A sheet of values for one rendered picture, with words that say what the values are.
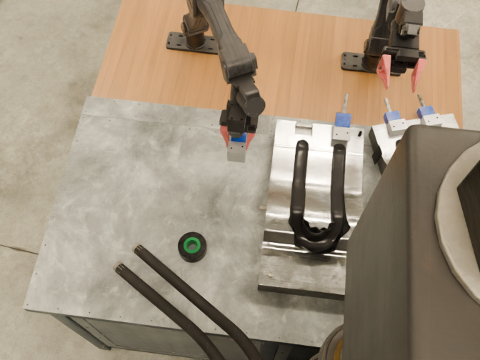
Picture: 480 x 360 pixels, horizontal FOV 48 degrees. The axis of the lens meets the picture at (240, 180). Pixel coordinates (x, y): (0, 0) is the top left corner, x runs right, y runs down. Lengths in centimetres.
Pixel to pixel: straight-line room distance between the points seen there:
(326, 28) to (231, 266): 92
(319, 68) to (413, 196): 159
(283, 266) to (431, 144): 118
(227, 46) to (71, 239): 71
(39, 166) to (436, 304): 252
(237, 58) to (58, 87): 170
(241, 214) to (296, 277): 26
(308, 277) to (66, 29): 215
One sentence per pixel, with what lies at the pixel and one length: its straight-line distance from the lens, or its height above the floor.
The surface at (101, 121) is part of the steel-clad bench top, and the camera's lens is 179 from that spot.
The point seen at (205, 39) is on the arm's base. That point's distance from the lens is 192.
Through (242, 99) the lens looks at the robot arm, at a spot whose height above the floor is 115.
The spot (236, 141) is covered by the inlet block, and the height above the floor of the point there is 95.
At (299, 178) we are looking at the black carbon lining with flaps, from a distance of 156.
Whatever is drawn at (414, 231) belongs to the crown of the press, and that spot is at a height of 200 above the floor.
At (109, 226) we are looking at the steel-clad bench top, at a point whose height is 80.
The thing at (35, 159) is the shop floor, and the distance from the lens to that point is 275.
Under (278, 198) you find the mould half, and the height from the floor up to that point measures 91.
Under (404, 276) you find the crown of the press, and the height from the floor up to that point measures 200.
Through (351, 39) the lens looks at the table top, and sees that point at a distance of 198.
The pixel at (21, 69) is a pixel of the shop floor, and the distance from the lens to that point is 308.
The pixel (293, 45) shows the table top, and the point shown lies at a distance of 193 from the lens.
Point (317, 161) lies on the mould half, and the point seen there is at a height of 89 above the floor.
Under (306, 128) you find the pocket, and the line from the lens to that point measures 166.
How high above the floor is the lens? 227
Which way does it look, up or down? 64 degrees down
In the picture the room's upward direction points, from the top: straight up
